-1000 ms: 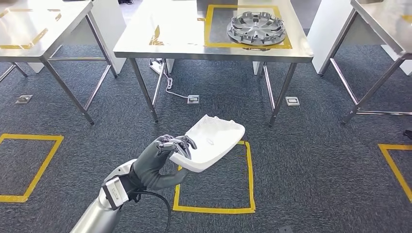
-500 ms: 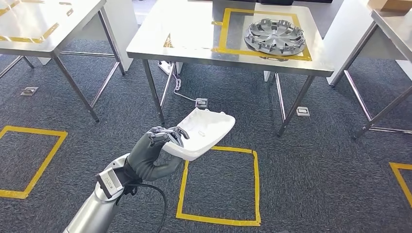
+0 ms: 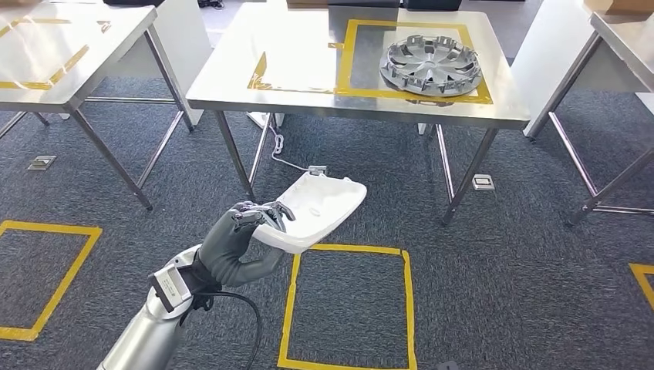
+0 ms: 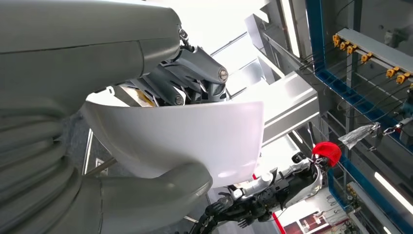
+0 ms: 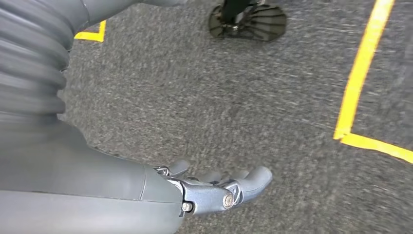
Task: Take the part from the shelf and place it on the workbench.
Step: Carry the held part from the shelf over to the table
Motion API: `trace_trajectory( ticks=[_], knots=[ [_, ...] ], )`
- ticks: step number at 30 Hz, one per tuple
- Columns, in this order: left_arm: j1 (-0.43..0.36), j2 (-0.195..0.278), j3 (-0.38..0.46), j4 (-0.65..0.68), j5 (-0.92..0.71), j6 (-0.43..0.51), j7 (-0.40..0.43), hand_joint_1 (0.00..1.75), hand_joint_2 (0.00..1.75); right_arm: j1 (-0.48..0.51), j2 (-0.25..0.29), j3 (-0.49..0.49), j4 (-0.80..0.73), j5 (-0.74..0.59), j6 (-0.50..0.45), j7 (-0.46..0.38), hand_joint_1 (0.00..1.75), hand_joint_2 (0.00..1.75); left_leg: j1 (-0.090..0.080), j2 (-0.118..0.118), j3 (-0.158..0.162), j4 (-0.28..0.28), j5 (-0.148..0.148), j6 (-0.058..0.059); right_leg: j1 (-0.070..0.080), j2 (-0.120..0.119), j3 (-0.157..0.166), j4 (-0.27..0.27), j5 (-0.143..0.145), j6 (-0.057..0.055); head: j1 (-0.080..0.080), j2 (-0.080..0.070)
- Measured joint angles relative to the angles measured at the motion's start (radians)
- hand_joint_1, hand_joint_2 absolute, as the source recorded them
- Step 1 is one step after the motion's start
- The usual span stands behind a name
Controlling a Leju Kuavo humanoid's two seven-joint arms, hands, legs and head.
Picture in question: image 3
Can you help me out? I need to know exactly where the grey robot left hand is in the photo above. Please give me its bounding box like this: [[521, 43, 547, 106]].
[[197, 200, 297, 288]]

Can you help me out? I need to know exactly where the white plastic shell part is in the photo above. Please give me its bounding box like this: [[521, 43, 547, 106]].
[[251, 170, 369, 255]]

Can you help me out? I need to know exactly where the white power strip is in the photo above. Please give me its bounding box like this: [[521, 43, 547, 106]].
[[246, 111, 285, 130]]

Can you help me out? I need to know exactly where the stainless steel table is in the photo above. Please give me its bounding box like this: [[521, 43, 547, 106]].
[[0, 1, 196, 213], [184, 1, 532, 227], [523, 10, 654, 229]]

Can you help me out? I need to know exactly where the silver wheel hubcap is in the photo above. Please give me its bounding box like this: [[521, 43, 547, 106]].
[[378, 34, 484, 99]]

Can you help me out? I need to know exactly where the open cardboard carton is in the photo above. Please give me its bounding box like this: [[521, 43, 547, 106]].
[[584, 0, 654, 15]]

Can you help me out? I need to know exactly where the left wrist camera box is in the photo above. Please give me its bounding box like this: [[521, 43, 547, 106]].
[[147, 264, 194, 314]]

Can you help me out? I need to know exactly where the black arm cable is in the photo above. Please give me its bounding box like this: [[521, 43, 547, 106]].
[[194, 290, 263, 370]]

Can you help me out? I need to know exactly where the white knotted cable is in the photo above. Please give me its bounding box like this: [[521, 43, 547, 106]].
[[269, 114, 312, 172]]

